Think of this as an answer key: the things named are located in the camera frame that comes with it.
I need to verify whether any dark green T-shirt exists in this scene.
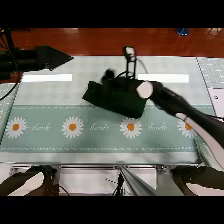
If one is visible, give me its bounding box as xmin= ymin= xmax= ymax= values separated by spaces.
xmin=82 ymin=77 xmax=148 ymax=120

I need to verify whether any pale green garment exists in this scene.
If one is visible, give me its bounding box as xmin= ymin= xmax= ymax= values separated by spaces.
xmin=195 ymin=134 xmax=218 ymax=167

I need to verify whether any black cable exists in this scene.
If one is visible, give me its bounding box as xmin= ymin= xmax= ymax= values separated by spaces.
xmin=112 ymin=173 xmax=126 ymax=197

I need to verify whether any silver frame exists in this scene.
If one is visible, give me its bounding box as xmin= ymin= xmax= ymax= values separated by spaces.
xmin=0 ymin=162 xmax=224 ymax=197

